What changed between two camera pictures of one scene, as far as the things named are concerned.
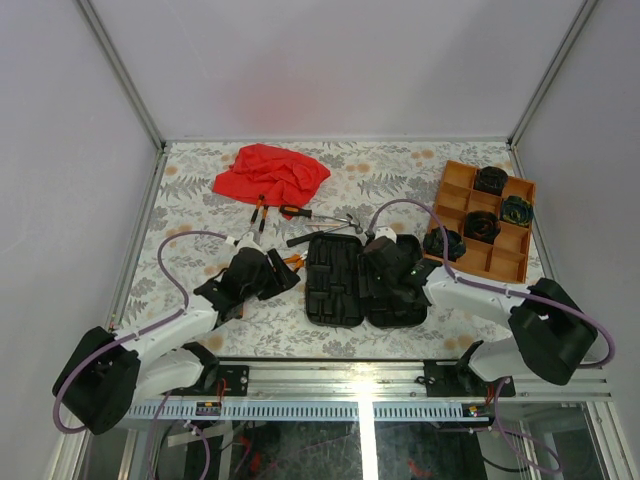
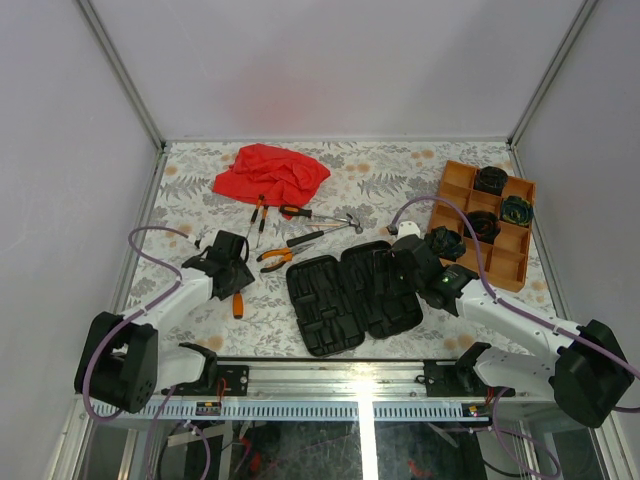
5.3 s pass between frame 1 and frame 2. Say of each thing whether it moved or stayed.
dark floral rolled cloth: stayed
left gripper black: moved
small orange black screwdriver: stayed
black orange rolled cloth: stayed
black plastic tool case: moved
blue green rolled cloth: stayed
